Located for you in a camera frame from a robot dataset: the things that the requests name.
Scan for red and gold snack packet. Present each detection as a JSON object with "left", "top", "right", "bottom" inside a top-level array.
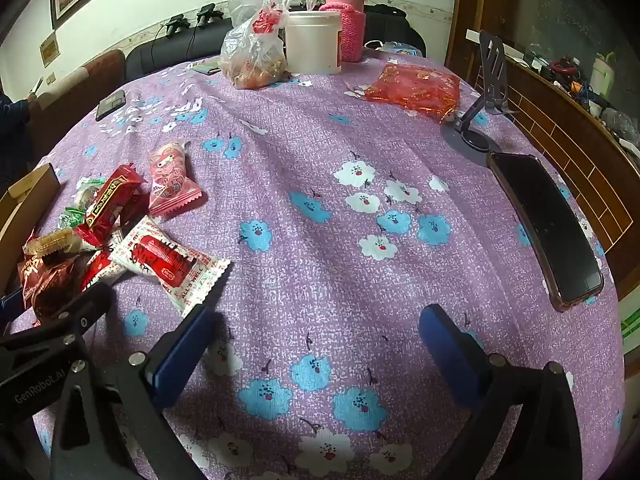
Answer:
[{"left": 75, "top": 162, "right": 151, "bottom": 248}]

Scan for small blue packet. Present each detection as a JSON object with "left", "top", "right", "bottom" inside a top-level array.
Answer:
[{"left": 382, "top": 41, "right": 421, "bottom": 59}]

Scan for green wrapped candy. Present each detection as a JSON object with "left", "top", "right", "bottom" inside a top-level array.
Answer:
[{"left": 57, "top": 202, "right": 93, "bottom": 231}]

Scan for brown cardboard box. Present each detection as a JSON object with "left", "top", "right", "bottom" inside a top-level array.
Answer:
[{"left": 0, "top": 162, "right": 62, "bottom": 296}]

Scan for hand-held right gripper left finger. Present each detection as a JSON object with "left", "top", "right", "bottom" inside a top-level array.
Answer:
[{"left": 50, "top": 305, "right": 224, "bottom": 480}]

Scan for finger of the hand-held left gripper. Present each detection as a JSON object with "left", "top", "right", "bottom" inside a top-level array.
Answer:
[
  {"left": 0, "top": 282, "right": 115, "bottom": 366},
  {"left": 0, "top": 291, "right": 25, "bottom": 322}
]

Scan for clear plastic bag of food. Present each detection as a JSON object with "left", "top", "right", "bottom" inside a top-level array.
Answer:
[{"left": 220, "top": 0, "right": 318, "bottom": 91}]

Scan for black phone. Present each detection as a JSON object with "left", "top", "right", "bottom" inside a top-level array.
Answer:
[{"left": 95, "top": 90, "right": 127, "bottom": 122}]

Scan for gold wall plaque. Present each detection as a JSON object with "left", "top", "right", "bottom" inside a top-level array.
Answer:
[{"left": 39, "top": 31, "right": 62, "bottom": 68}]

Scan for black smartphone in clear case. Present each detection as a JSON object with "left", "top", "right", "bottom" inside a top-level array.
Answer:
[{"left": 486, "top": 151, "right": 605, "bottom": 313}]

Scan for dark red foil snack packet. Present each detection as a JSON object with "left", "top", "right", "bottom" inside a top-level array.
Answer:
[{"left": 17, "top": 252, "right": 88, "bottom": 321}]

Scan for grey phone stand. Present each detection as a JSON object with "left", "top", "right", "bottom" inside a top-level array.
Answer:
[{"left": 440, "top": 30, "right": 521, "bottom": 153}]

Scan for wooden sideboard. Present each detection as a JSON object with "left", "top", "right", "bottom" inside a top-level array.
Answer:
[{"left": 445, "top": 0, "right": 640, "bottom": 291}]

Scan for white and red snack packet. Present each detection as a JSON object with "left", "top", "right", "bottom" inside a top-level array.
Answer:
[{"left": 109, "top": 216, "right": 232, "bottom": 318}]

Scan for purple floral tablecloth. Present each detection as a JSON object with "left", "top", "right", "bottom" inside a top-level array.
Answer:
[{"left": 7, "top": 52, "right": 626, "bottom": 480}]

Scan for pink cartoon snack packet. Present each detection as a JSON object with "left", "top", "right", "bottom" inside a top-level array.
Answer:
[{"left": 146, "top": 141, "right": 206, "bottom": 219}]

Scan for black leather sofa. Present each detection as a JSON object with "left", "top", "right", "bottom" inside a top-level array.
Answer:
[{"left": 125, "top": 4, "right": 426, "bottom": 81}]

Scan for brown chair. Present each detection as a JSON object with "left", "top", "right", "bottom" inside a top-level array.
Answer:
[{"left": 27, "top": 49, "right": 127, "bottom": 148}]

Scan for white jug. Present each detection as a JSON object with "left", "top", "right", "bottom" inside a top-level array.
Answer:
[{"left": 590, "top": 51, "right": 617, "bottom": 98}]

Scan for white plastic tub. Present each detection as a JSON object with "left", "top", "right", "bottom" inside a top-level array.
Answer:
[{"left": 282, "top": 10, "right": 343, "bottom": 76}]

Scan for pink flask with knitted sleeve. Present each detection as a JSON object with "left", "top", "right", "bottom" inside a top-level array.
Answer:
[{"left": 318, "top": 0, "right": 367, "bottom": 62}]

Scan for clear wrapped round biscuit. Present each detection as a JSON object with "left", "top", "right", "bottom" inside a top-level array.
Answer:
[{"left": 72, "top": 176, "right": 108, "bottom": 211}]

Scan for pale snack packet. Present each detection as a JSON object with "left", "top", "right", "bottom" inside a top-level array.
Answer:
[{"left": 22, "top": 227, "right": 83, "bottom": 258}]

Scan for black bag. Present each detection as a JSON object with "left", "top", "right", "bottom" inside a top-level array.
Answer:
[{"left": 364, "top": 4, "right": 426, "bottom": 53}]

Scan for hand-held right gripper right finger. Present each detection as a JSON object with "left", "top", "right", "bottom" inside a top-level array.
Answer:
[{"left": 419, "top": 304, "right": 584, "bottom": 480}]

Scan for small red snack packet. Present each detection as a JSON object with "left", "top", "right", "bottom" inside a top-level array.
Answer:
[{"left": 80, "top": 247, "right": 128, "bottom": 293}]

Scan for red foil bag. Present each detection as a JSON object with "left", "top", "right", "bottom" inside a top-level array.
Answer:
[{"left": 364, "top": 64, "right": 462, "bottom": 123}]

